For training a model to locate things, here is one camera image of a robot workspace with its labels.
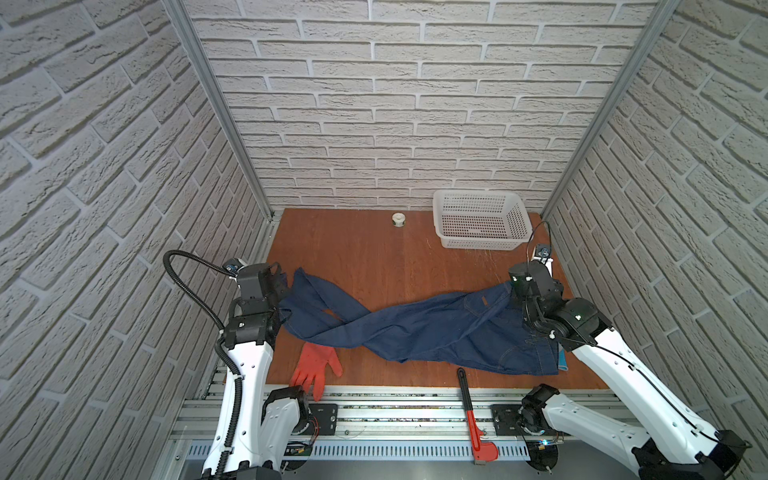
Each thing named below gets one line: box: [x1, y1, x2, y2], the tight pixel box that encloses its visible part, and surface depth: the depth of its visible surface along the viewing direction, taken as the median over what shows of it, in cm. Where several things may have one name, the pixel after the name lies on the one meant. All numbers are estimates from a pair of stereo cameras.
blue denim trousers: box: [279, 269, 559, 375], surface depth 86 cm
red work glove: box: [290, 342, 343, 402], surface depth 82 cm
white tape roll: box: [392, 212, 406, 227], surface depth 119 cm
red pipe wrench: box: [457, 367, 498, 465], surface depth 72 cm
